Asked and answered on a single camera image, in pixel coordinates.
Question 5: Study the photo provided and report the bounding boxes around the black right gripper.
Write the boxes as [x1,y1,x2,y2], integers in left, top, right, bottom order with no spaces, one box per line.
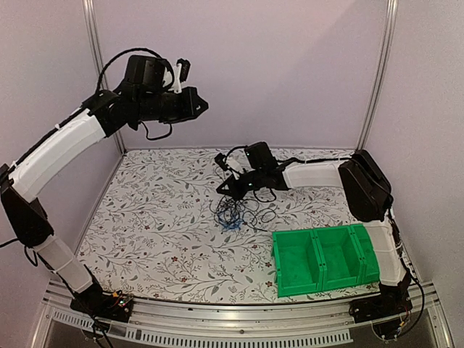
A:
[217,167,265,201]

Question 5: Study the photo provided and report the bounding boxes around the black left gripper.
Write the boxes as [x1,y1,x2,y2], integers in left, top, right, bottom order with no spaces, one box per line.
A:
[137,86,209,125]

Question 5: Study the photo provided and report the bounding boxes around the black cable tangle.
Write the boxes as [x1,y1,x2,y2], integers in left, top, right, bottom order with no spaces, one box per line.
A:
[209,188,279,233]

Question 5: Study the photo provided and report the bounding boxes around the blue cable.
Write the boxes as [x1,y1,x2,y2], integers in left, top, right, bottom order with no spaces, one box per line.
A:
[216,208,248,233]

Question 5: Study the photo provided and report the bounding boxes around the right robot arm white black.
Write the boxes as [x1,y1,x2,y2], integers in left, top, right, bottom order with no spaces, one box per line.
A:
[214,141,413,320]

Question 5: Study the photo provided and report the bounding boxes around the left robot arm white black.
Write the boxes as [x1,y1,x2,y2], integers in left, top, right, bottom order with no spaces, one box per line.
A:
[1,48,208,315]

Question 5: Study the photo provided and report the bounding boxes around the floral patterned table mat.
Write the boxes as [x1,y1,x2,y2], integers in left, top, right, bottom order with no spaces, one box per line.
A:
[77,149,355,305]

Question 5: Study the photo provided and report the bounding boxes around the green bin left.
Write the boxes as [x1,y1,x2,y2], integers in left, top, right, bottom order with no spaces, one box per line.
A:
[272,230,324,298]

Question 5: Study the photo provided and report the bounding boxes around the green bin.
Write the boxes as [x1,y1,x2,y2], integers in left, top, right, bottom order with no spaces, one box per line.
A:
[351,224,380,284]
[272,230,324,298]
[313,225,365,291]

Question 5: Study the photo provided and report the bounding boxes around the green bin middle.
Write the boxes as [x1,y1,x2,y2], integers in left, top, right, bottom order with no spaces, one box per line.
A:
[313,225,365,291]

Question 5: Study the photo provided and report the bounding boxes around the green bin right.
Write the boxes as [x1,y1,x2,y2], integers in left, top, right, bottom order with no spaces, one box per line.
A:
[351,224,380,284]

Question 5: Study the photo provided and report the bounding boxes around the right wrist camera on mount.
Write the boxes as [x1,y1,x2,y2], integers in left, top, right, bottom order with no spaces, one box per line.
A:
[214,153,243,179]

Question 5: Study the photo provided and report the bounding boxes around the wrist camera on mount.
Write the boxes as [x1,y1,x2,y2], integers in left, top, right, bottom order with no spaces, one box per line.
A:
[171,58,191,94]
[214,153,243,179]

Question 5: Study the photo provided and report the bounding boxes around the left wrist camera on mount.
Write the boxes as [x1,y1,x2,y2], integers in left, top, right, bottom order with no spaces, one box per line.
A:
[171,58,191,94]

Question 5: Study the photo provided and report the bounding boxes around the left aluminium frame post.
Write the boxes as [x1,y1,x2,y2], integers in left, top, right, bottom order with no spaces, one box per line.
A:
[81,0,128,155]

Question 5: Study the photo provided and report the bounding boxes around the aluminium frame post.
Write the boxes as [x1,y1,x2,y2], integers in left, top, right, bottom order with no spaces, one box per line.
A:
[356,0,399,150]
[81,0,128,155]

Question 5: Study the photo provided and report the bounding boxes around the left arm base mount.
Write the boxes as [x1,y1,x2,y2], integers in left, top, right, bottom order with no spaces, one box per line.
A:
[70,289,134,323]

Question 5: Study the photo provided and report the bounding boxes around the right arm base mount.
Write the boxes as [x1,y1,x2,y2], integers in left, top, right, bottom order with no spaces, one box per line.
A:
[349,283,426,341]

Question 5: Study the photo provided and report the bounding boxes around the right aluminium frame post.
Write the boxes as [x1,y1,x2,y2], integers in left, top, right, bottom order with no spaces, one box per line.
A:
[356,0,399,150]

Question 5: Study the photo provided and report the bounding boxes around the front aluminium rail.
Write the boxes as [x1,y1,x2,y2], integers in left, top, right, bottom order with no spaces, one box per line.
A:
[31,281,455,347]

